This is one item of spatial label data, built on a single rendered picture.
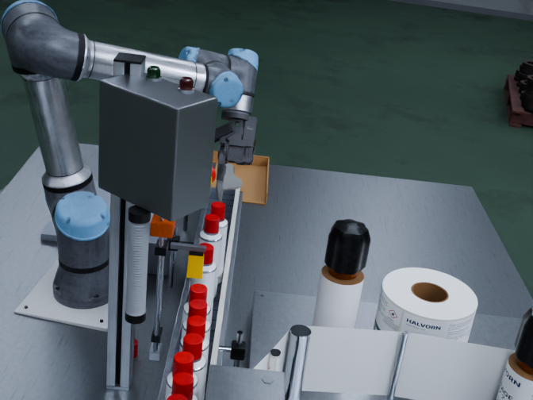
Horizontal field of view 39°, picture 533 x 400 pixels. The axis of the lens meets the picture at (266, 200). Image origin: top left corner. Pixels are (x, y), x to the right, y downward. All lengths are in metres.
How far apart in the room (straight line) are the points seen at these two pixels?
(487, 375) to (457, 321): 0.15
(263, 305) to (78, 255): 0.43
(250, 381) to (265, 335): 0.55
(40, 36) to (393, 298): 0.87
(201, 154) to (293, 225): 1.07
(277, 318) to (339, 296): 0.23
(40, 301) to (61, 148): 0.36
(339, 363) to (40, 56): 0.82
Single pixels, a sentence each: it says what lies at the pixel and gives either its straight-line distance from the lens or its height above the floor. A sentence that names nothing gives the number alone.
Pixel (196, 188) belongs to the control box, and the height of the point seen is 1.33.
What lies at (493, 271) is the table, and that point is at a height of 0.83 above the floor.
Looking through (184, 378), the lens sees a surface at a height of 1.08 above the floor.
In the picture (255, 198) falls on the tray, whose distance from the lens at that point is 2.35.
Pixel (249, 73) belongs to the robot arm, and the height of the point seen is 1.34.
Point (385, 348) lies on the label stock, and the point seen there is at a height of 1.03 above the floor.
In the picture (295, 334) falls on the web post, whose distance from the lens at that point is 1.34.
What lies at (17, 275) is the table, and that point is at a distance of 1.93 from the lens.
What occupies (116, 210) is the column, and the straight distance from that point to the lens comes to 1.35.
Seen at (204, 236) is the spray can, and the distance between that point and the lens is 1.66.
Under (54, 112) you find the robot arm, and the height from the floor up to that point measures 1.26.
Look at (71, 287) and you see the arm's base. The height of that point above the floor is 0.89.
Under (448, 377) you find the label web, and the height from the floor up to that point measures 0.98.
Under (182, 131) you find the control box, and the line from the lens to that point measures 1.14.
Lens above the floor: 1.84
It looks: 25 degrees down
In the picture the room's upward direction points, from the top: 7 degrees clockwise
